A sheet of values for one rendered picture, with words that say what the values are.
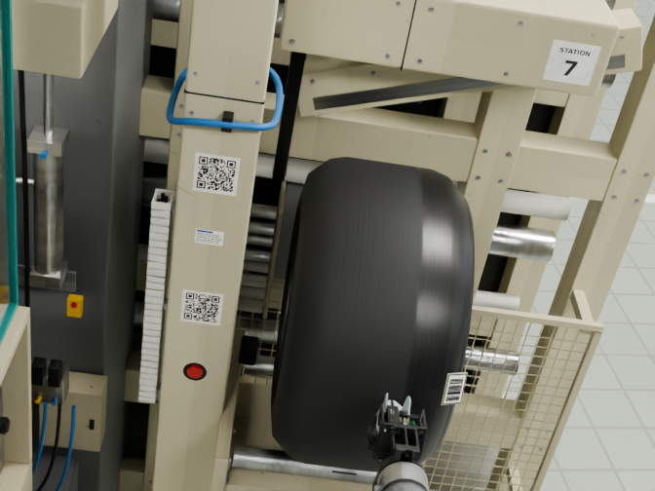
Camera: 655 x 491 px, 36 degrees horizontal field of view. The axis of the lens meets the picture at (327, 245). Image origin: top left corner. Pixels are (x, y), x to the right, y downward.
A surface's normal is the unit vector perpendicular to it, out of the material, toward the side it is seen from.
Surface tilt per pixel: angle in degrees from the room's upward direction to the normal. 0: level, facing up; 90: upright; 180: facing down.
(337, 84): 90
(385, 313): 51
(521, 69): 90
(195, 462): 90
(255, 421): 0
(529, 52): 90
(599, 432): 0
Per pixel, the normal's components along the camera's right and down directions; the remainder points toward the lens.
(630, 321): 0.15, -0.81
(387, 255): 0.12, -0.39
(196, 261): -0.02, 0.56
